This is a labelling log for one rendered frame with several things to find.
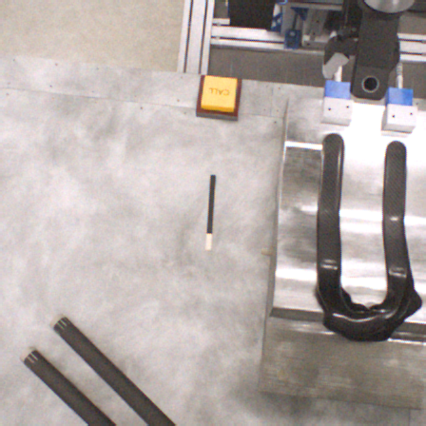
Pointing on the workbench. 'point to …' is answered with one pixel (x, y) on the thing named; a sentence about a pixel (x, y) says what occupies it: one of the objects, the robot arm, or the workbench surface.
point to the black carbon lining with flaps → (330, 295)
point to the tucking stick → (210, 211)
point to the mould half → (306, 358)
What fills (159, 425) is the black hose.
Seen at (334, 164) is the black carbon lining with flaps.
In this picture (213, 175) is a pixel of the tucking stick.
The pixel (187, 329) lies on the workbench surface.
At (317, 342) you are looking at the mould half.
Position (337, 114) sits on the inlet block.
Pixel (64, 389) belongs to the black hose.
